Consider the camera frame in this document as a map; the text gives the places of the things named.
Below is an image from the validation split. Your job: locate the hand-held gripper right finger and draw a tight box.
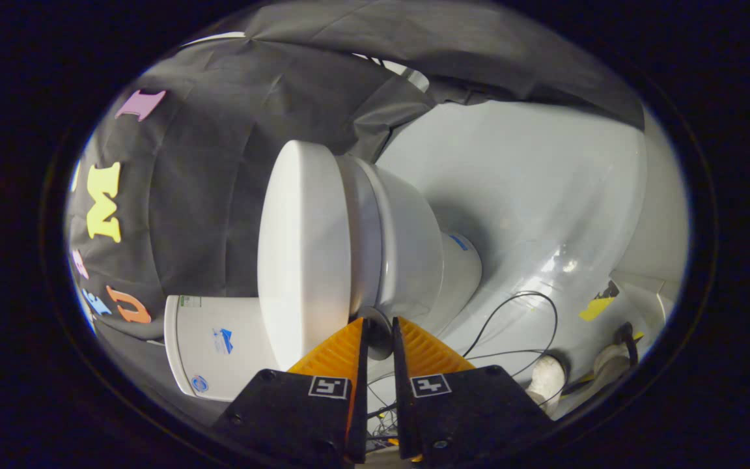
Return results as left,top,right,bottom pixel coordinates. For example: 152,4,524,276
391,317,555,464

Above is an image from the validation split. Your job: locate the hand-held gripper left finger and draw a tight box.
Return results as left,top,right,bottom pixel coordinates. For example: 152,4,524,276
212,317,370,466

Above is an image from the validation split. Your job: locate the black round lid knob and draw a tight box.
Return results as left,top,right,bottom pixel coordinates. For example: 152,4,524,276
357,306,394,361

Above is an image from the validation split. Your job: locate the white toilet lid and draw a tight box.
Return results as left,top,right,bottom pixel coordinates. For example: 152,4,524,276
257,140,353,371

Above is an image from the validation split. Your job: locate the white ceramic toilet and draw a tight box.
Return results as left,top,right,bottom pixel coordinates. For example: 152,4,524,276
164,154,483,403

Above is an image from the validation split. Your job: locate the white toilet seat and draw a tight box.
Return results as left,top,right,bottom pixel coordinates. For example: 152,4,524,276
336,155,383,315

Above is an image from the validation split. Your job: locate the white toilet tank cover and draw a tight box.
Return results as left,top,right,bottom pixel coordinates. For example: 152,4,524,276
164,295,193,397

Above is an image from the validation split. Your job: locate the white rounded object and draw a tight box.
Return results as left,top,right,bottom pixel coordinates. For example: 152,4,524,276
526,355,568,412
587,343,633,385

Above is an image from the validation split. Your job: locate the yellow tape piece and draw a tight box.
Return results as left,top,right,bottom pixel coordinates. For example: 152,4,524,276
578,296,617,322

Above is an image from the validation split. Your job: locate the black backdrop cloth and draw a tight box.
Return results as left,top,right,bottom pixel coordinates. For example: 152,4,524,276
66,0,646,365

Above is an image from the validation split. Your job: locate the white box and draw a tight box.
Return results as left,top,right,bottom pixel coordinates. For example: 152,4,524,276
609,270,682,326

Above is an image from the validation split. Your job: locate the thin black cable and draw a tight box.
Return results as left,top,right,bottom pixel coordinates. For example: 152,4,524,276
463,291,559,378

